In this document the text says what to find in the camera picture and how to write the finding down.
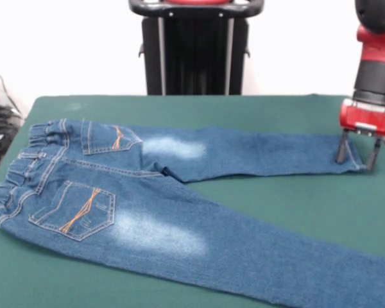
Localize blue denim jeans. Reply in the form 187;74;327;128
0;117;385;308

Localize black cable bundle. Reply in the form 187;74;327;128
0;105;24;167

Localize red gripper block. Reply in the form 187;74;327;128
335;98;385;171

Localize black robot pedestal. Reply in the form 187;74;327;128
128;0;264;96

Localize dark green table cloth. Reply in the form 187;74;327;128
0;94;385;308

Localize thin grey cable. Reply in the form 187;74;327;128
0;59;22;116

